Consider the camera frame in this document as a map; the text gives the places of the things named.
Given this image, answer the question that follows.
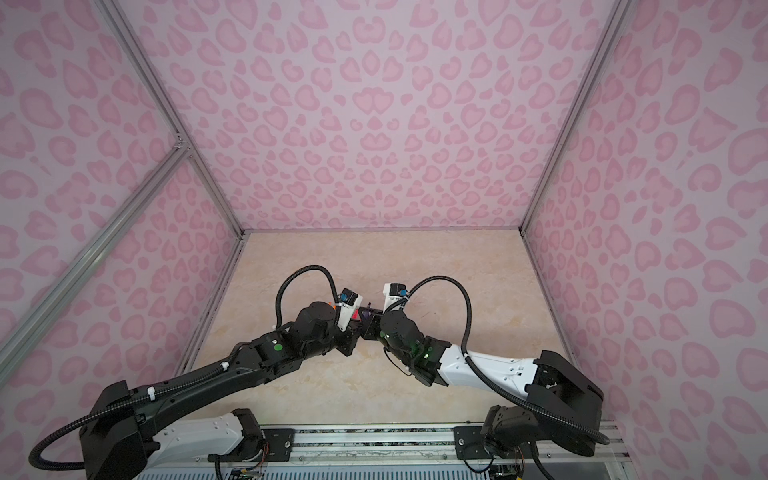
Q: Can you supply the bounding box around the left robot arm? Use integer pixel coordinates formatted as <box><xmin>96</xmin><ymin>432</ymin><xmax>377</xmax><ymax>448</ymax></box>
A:
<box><xmin>28</xmin><ymin>302</ymin><xmax>373</xmax><ymax>479</ymax></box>

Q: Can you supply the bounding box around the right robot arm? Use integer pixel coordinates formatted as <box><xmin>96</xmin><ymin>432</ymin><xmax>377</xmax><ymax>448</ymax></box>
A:
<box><xmin>361</xmin><ymin>310</ymin><xmax>610</xmax><ymax>458</ymax></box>

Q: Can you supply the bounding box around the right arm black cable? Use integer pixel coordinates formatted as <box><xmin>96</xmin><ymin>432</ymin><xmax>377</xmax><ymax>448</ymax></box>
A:
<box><xmin>383</xmin><ymin>275</ymin><xmax>610</xmax><ymax>445</ymax></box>

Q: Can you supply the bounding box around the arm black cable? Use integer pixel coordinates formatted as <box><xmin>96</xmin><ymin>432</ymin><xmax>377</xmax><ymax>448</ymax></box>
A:
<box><xmin>383</xmin><ymin>275</ymin><xmax>610</xmax><ymax>445</ymax></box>
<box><xmin>274</xmin><ymin>264</ymin><xmax>342</xmax><ymax>330</ymax></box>

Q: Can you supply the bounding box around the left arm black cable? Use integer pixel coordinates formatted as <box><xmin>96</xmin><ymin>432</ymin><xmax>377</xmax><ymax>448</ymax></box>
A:
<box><xmin>274</xmin><ymin>264</ymin><xmax>342</xmax><ymax>330</ymax></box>

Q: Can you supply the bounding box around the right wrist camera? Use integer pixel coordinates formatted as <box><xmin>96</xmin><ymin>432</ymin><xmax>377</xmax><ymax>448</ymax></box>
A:
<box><xmin>383</xmin><ymin>283</ymin><xmax>409</xmax><ymax>312</ymax></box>

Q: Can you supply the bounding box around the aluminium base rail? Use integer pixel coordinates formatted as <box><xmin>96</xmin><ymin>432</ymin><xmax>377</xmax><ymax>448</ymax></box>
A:
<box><xmin>140</xmin><ymin>422</ymin><xmax>638</xmax><ymax>479</ymax></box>

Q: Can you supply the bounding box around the aluminium frame strut left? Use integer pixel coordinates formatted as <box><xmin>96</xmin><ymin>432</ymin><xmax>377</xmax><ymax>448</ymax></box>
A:
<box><xmin>1</xmin><ymin>140</ymin><xmax>189</xmax><ymax>385</ymax></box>

